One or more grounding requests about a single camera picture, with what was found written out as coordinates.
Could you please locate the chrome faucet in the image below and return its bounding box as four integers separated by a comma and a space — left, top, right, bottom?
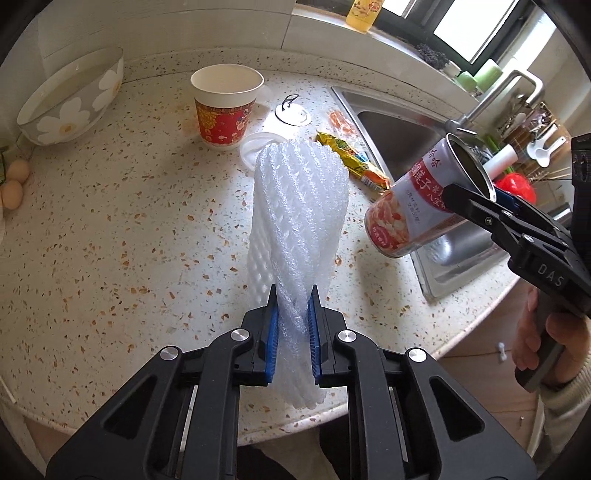
445, 71, 545, 136

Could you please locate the red plastic ladle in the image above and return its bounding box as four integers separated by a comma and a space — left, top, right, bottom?
495, 172, 539, 206

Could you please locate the red and white food can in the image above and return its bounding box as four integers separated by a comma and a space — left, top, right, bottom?
365, 134, 498, 258

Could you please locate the yellow dish soap bottle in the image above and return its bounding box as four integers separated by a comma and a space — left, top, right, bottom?
346, 0, 384, 33

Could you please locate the white plastic spoon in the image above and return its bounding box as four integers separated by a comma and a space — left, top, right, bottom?
526, 136, 567, 168

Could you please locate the white foam fruit net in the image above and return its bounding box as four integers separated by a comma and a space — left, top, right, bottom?
246, 140, 350, 413

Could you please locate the dark framed window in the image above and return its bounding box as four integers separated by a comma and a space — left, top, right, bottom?
383, 0, 561, 70

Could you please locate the grey floral bowl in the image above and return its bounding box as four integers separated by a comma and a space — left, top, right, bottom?
17, 46, 124, 147

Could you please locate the white cylinder bottle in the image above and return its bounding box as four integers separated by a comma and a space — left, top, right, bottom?
485, 144, 518, 179

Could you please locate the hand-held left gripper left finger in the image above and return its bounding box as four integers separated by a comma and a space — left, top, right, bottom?
46, 284, 280, 480

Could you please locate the clear plastic lid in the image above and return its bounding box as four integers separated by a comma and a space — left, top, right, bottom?
239, 131, 288, 170

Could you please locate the dark scouring pad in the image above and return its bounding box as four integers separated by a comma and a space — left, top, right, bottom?
414, 44, 449, 70

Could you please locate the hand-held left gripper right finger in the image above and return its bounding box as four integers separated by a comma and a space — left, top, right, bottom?
308, 284, 539, 480

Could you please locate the yellow snack wrapper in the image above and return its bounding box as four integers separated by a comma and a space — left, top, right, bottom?
316, 131, 391, 193

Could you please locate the stainless steel sink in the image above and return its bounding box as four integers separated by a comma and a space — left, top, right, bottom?
331, 85, 520, 304

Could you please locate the person's right hand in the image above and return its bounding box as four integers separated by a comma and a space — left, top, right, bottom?
512, 295, 591, 389

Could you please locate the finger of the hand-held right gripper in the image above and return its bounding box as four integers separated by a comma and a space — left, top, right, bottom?
442, 183, 533, 252
494, 185, 578, 251

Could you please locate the white sink plug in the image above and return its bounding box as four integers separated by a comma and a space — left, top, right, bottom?
275, 93, 314, 127

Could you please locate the utensil drying rack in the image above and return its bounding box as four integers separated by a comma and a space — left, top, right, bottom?
498, 102, 574, 186

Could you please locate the red patterned paper cup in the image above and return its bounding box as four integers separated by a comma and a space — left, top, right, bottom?
191, 65, 265, 149

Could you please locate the orange snack wrapper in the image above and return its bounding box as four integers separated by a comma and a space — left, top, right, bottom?
329, 111, 356, 135

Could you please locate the person's right forearm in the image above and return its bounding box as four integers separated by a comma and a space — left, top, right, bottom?
539, 357, 591, 469

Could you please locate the green plastic cup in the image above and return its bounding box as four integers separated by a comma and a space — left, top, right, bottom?
475, 59, 502, 93

